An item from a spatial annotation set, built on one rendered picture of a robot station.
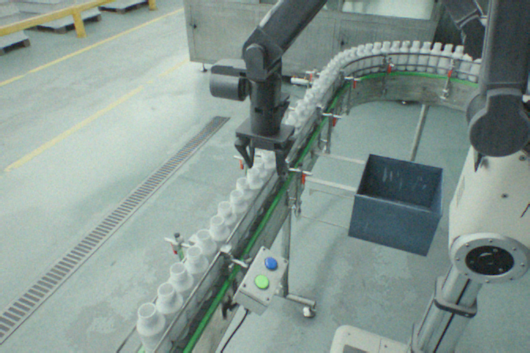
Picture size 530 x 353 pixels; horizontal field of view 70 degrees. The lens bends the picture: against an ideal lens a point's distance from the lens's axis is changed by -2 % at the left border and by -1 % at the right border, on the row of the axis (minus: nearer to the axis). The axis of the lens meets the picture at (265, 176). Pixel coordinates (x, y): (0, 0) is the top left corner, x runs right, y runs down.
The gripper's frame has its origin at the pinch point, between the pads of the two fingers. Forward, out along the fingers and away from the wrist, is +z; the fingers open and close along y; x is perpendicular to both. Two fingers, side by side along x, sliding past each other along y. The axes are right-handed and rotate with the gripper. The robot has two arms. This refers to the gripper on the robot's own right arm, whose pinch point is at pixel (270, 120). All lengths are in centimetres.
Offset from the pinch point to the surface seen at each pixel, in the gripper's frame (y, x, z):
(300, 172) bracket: -11.9, 1.8, 16.5
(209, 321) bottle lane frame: -7, 58, 27
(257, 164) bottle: -0.9, 13.1, 9.1
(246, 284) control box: -15, 54, 13
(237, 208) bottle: -2.2, 31.2, 12.5
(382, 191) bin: -40, -41, 48
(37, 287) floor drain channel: 134, 25, 129
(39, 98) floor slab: 347, -171, 133
